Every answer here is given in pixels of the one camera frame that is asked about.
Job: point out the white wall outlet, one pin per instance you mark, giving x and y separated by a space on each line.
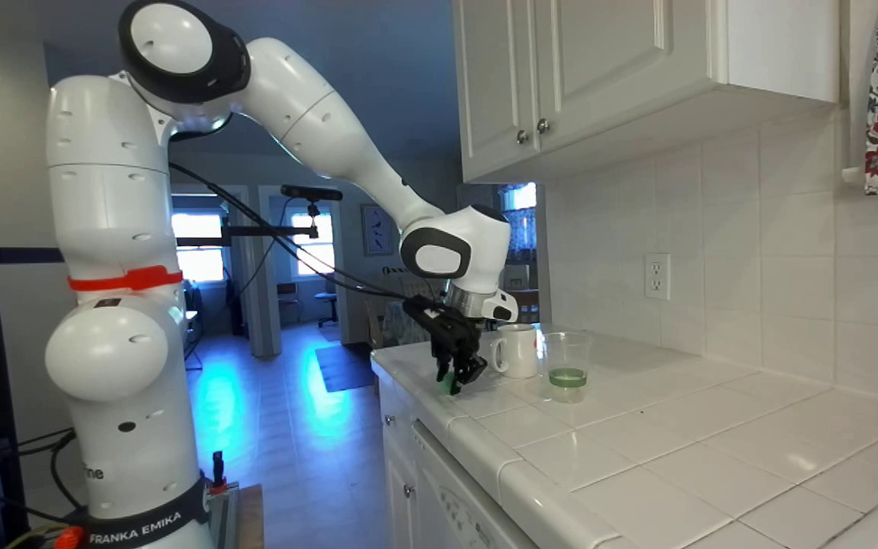
661 276

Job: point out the black camera on boom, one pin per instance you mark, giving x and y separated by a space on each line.
311 194

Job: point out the white upper wall cabinet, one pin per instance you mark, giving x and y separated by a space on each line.
601 71

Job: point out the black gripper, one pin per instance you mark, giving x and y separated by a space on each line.
444 322

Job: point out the narrow bright window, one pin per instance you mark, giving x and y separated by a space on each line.
316 249

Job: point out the white lower counter cabinet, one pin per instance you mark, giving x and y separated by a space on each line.
429 475

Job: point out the black boom pole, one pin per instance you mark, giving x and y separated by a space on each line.
245 233

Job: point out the white ceramic mug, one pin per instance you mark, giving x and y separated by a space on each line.
517 351

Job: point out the clear glass cup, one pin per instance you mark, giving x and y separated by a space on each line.
568 368

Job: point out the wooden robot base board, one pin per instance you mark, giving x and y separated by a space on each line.
245 519

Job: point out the dark floor rug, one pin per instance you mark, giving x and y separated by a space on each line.
347 368

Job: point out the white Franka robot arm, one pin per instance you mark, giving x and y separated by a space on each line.
115 305

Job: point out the wide bright window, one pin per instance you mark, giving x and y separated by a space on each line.
200 249

